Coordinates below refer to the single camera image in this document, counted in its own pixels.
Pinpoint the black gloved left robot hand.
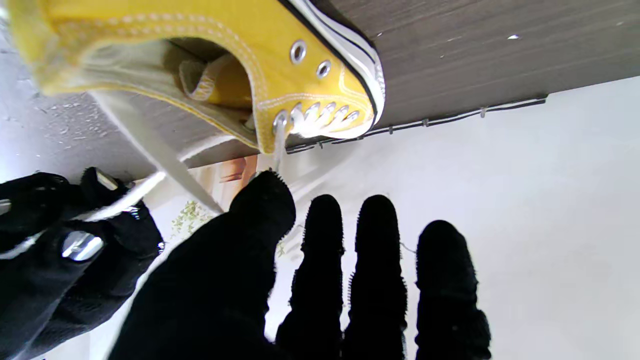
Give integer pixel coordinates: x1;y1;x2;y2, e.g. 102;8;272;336
107;170;493;360

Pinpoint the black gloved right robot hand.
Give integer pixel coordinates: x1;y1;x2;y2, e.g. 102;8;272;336
0;167;166;360

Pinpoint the white shoelace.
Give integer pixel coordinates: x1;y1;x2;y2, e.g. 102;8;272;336
0;90;361;261

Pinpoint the yellow canvas sneaker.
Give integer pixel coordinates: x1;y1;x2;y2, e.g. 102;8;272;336
7;0;386;155

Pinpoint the green plant in terracotta pot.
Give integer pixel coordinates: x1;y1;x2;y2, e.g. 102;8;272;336
170;155;286;258

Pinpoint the black cable strip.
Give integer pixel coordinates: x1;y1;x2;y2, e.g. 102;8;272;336
287;95;548;155

